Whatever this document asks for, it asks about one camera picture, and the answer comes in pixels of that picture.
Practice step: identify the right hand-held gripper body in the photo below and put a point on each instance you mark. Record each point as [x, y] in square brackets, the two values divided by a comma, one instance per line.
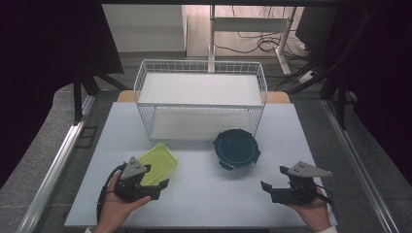
[299, 189]

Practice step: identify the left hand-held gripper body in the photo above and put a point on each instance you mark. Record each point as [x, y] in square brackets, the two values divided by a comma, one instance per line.
[131, 170]

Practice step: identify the green lidded rectangular food container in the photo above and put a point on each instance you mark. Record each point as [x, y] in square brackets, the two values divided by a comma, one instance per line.
[159, 163]

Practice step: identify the round dark lidded food container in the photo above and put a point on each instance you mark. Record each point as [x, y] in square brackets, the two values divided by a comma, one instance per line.
[236, 149]

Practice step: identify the person's right hand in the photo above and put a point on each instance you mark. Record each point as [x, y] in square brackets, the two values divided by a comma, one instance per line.
[312, 212]

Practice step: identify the person's left hand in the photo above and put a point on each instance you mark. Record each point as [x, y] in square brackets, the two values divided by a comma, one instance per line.
[114, 210]

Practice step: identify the wooden board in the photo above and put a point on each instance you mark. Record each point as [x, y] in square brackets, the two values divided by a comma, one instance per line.
[124, 96]

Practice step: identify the black metal stand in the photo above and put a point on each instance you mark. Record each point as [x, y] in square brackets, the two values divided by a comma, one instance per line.
[341, 97]
[77, 97]

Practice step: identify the white power strip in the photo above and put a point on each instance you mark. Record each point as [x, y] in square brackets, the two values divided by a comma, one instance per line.
[307, 76]

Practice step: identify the dark curtain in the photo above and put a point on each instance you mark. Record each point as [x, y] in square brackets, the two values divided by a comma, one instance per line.
[42, 64]
[388, 81]

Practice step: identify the white cabinet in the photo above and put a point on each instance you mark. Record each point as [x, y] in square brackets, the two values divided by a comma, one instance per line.
[144, 27]

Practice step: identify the black monitor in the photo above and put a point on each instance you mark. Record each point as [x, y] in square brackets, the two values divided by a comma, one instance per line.
[314, 27]

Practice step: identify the aluminium rail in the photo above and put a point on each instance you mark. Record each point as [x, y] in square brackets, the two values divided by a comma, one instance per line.
[359, 161]
[53, 168]

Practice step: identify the white metal desk frame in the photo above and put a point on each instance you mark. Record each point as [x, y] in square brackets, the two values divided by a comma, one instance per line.
[249, 24]

